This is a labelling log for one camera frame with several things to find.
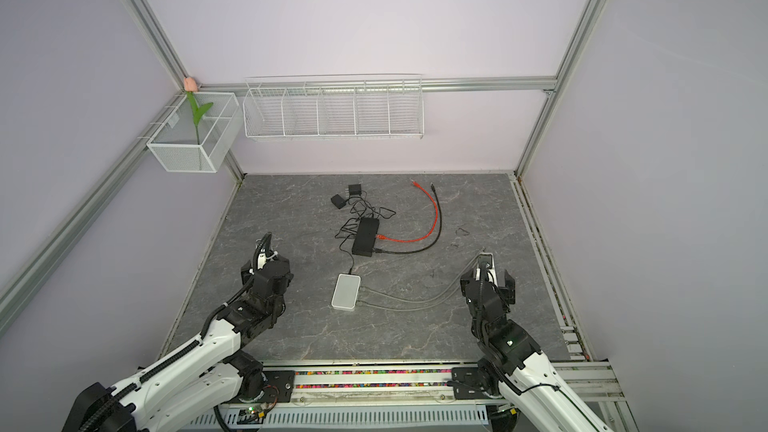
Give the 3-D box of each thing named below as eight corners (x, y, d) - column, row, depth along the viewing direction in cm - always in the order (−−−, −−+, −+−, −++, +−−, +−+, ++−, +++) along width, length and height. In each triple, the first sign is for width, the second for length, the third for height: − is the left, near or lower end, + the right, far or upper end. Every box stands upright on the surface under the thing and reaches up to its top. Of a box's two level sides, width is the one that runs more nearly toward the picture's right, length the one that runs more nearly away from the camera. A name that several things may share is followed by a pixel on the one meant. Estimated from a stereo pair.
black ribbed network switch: (352, 254, 100) (351, 250, 98) (360, 220, 109) (360, 216, 107) (372, 256, 99) (371, 252, 97) (378, 222, 108) (378, 218, 106)
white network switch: (331, 310, 88) (330, 308, 86) (336, 276, 95) (335, 273, 93) (359, 310, 88) (358, 308, 86) (362, 276, 95) (361, 273, 93)
